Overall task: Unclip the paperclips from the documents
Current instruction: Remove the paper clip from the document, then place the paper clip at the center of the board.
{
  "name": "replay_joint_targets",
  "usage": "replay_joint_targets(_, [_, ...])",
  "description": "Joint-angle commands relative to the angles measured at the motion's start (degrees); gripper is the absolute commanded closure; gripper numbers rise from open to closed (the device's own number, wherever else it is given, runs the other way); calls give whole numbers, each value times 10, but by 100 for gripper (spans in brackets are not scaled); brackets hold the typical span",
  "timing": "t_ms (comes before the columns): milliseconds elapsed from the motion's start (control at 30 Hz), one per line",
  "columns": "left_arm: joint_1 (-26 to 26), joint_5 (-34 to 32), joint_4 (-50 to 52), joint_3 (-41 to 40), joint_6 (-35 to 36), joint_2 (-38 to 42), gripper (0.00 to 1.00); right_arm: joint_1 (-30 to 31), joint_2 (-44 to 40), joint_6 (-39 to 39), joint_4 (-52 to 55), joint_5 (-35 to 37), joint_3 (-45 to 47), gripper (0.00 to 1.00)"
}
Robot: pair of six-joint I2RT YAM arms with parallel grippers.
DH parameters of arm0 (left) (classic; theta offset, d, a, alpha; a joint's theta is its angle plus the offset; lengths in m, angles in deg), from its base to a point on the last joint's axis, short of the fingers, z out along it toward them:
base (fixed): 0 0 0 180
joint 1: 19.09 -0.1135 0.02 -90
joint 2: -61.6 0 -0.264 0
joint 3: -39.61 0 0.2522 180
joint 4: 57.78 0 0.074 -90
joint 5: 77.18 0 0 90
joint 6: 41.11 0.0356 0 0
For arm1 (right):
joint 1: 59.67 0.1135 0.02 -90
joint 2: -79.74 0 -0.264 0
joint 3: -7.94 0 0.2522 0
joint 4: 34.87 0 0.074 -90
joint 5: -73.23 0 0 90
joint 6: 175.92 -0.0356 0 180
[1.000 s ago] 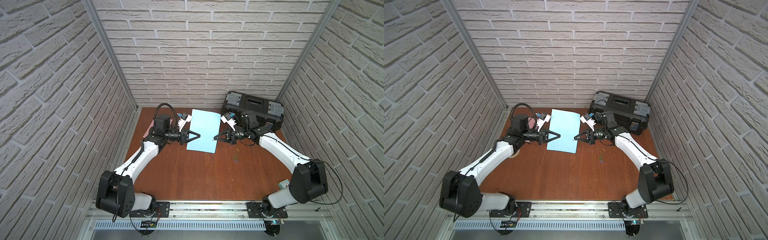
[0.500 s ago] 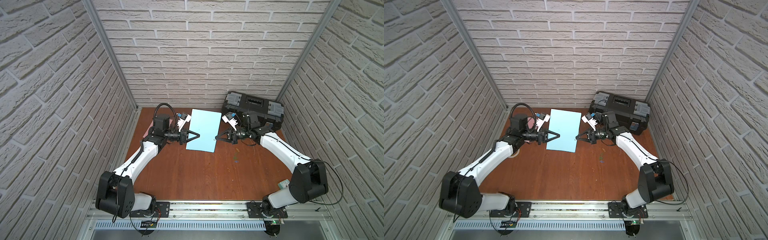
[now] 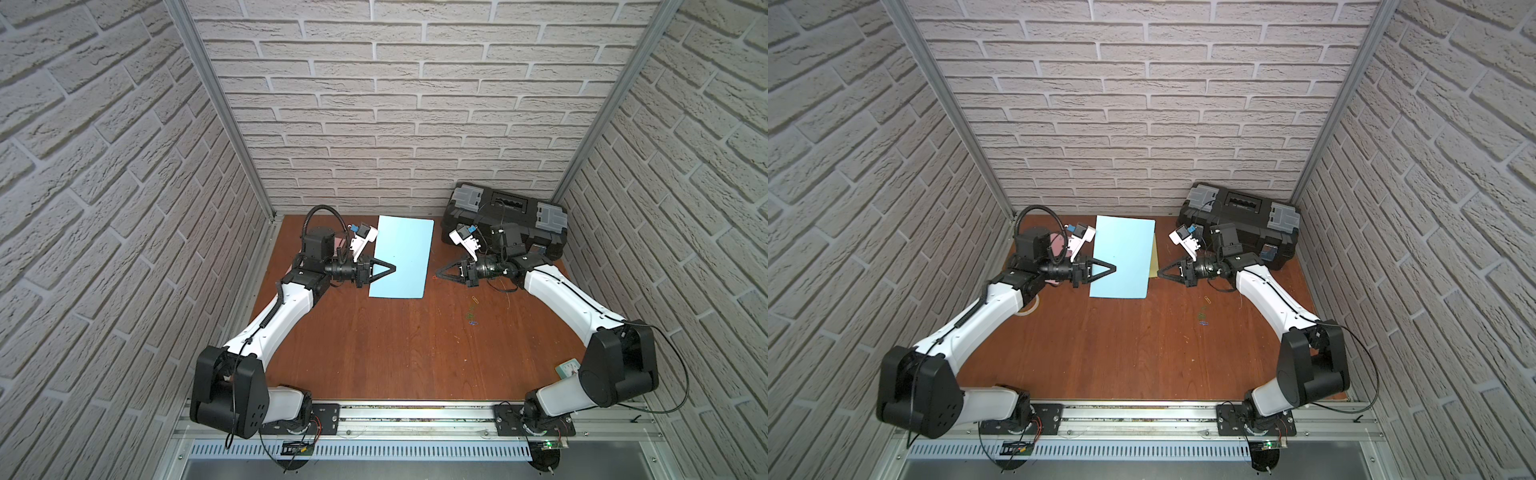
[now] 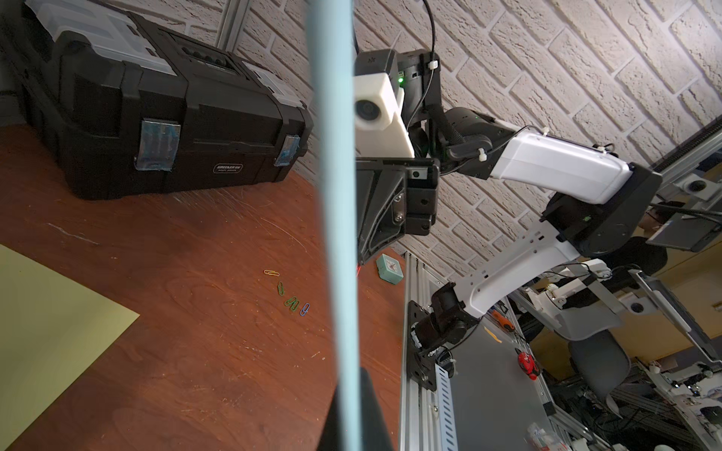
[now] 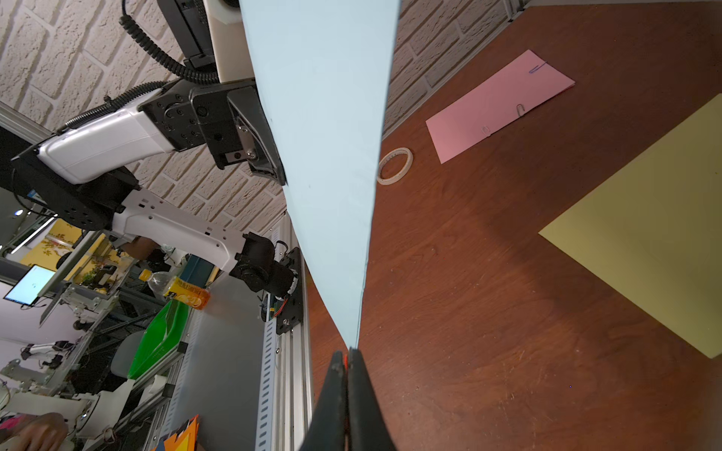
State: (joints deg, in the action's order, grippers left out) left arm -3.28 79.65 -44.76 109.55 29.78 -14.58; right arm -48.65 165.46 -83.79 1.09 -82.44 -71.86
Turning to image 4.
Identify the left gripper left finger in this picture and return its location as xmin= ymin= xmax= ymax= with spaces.
xmin=317 ymin=389 xmax=341 ymax=451

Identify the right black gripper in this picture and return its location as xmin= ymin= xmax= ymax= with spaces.
xmin=356 ymin=158 xmax=440 ymax=265

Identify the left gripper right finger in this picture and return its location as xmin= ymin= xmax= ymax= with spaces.
xmin=360 ymin=368 xmax=393 ymax=451

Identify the light blue paper sheet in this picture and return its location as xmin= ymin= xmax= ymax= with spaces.
xmin=306 ymin=1 xmax=362 ymax=450

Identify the yellow paper sheet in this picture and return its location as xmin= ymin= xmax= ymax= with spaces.
xmin=1 ymin=247 xmax=138 ymax=449

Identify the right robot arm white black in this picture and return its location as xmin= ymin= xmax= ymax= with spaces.
xmin=353 ymin=49 xmax=662 ymax=356

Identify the small teal card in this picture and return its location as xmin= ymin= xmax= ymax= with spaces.
xmin=376 ymin=254 xmax=404 ymax=285

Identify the red round button device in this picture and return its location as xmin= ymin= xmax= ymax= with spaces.
xmin=515 ymin=349 xmax=541 ymax=381

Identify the black plastic toolbox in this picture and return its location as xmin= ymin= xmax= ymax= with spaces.
xmin=1 ymin=1 xmax=313 ymax=200

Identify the aluminium front rail frame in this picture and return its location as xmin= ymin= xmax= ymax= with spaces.
xmin=399 ymin=253 xmax=571 ymax=450

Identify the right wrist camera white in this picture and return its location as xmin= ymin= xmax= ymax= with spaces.
xmin=353 ymin=73 xmax=415 ymax=159

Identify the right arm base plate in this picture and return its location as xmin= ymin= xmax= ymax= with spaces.
xmin=405 ymin=301 xmax=456 ymax=392

